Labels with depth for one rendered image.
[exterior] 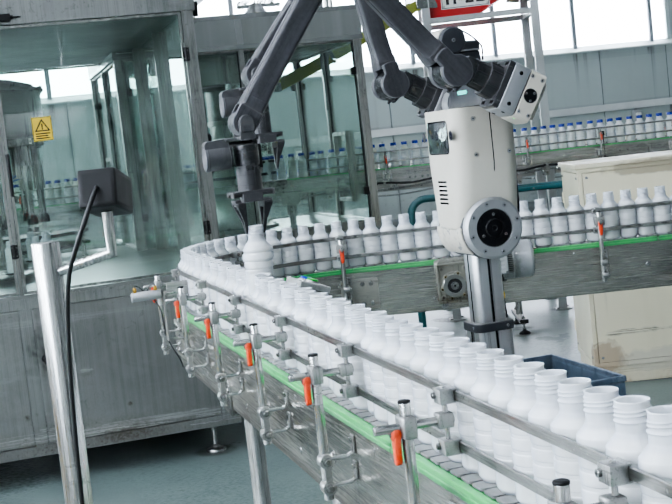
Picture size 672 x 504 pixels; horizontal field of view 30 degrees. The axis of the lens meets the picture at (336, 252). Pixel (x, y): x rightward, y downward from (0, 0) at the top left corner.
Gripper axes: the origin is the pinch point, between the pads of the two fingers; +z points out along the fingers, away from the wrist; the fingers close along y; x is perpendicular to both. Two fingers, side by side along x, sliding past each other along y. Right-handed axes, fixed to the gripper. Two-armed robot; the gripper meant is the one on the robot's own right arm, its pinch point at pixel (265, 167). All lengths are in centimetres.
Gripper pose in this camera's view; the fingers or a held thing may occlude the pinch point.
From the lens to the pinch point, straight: 334.6
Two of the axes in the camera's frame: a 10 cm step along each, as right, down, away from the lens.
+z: 1.1, 9.9, 0.9
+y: -9.5, 1.3, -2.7
